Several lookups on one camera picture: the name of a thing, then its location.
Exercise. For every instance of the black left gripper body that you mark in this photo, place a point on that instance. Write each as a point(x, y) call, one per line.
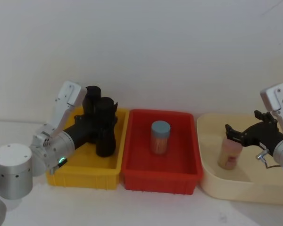
point(83, 131)

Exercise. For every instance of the clear jar with pink lid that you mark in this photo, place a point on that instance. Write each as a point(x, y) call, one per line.
point(228, 155)

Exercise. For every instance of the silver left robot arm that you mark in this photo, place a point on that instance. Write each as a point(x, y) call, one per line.
point(13, 164)

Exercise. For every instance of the clear jar with blue lid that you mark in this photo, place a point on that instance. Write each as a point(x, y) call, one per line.
point(160, 137)

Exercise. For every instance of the red plastic bin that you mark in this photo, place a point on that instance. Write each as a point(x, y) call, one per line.
point(141, 169)

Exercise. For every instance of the white table cloth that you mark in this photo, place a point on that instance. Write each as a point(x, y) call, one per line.
point(141, 209)

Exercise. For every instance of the yellow plastic bin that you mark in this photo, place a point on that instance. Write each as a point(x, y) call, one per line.
point(89, 164)

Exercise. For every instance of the cream plastic bin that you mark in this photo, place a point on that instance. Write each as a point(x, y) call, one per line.
point(210, 169)

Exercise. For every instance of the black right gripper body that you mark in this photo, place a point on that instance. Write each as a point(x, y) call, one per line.
point(264, 135)

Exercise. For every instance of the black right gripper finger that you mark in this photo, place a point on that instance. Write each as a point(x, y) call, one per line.
point(265, 116)
point(234, 135)

